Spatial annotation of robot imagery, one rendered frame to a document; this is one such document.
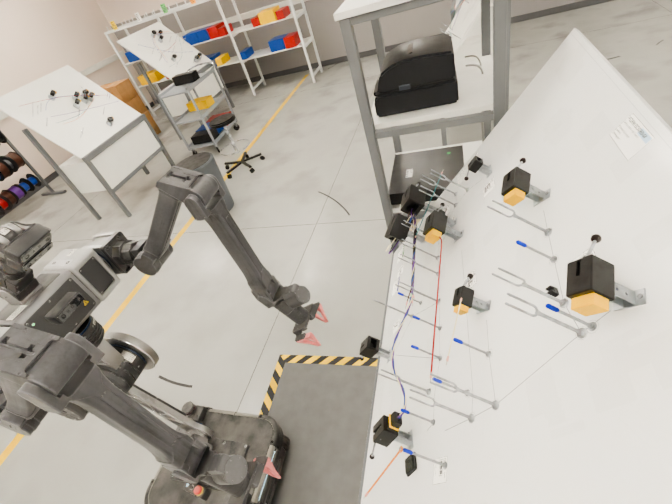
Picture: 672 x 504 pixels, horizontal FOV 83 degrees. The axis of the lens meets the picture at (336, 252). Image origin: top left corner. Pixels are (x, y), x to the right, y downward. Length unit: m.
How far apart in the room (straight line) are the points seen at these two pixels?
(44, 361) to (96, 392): 0.10
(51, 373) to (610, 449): 0.80
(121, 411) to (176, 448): 0.17
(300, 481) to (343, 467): 0.23
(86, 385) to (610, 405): 0.80
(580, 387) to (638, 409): 0.09
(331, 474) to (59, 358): 1.70
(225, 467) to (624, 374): 0.75
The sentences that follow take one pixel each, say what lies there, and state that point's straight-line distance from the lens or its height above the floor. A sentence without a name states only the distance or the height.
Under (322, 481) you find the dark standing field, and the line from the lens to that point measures 2.25.
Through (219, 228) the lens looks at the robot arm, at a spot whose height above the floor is 1.54.
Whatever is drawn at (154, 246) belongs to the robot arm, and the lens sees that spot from 1.25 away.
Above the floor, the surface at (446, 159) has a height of 1.13.
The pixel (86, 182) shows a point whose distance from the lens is 5.68.
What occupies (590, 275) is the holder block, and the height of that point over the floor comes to 1.61.
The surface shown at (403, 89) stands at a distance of 1.49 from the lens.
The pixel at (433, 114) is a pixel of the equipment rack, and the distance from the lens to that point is 1.48.
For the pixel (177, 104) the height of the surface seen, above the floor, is 0.58.
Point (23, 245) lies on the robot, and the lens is 1.09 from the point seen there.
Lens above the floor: 2.05
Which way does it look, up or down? 39 degrees down
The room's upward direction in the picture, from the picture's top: 20 degrees counter-clockwise
